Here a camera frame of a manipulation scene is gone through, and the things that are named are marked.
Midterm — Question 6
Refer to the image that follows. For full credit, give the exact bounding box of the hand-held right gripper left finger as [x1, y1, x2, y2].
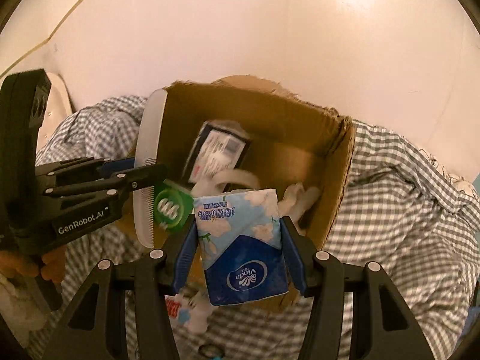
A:
[47, 217, 197, 360]

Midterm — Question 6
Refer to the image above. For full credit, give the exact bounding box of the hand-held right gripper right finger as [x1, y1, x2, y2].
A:
[279, 215, 436, 360]

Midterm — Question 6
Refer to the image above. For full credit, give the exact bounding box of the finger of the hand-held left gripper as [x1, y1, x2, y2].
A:
[35, 157, 137, 181]
[43, 163, 168, 211]

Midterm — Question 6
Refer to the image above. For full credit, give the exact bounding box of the green foil packet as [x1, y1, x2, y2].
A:
[153, 180, 195, 233]

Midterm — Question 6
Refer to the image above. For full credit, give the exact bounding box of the white comb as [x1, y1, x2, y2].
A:
[133, 89, 168, 248]

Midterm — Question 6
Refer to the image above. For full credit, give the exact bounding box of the blue and white tissue pack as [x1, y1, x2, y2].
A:
[193, 188, 289, 306]

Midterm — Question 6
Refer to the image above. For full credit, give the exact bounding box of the black box with white label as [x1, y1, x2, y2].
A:
[182, 120, 252, 184]

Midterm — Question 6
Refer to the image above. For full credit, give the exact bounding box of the white paper strip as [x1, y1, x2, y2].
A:
[193, 169, 261, 197]

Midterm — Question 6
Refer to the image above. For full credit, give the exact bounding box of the cardboard box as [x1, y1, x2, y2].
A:
[114, 76, 357, 314]

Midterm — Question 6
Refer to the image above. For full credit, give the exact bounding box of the person's left hand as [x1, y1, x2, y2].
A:
[0, 247, 67, 286]

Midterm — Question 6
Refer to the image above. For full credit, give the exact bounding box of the white padded headboard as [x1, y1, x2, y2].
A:
[37, 73, 77, 145]

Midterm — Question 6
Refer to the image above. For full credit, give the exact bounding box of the white printed plastic wrapper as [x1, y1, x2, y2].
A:
[165, 290, 212, 334]

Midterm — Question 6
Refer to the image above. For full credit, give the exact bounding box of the grey checked blanket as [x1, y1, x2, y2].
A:
[26, 95, 480, 360]

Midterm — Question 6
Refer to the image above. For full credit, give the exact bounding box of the white cloth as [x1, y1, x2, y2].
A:
[0, 272, 49, 347]

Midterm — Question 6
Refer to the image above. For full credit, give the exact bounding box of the black ring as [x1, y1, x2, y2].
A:
[198, 344, 226, 360]

